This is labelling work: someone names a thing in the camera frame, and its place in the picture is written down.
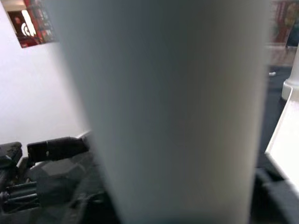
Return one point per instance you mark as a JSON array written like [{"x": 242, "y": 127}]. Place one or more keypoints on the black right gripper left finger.
[{"x": 93, "y": 210}]

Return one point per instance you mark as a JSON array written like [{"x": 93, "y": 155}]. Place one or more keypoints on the white plastic table leg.
[
  {"x": 175, "y": 105},
  {"x": 293, "y": 79}
]

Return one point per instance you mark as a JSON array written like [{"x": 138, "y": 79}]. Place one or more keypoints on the beige cloth-covered bench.
[{"x": 280, "y": 56}]

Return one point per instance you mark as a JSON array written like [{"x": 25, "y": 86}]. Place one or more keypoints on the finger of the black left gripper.
[{"x": 60, "y": 149}]

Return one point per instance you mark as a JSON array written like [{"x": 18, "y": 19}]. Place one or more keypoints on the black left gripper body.
[{"x": 14, "y": 191}]

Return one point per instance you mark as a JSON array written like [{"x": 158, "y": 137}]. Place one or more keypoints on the white plastic children table top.
[{"x": 287, "y": 140}]

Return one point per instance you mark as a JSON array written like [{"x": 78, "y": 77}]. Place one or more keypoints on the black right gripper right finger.
[{"x": 275, "y": 200}]

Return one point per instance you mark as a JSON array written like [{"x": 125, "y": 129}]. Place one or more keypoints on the red shelf display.
[{"x": 39, "y": 23}]

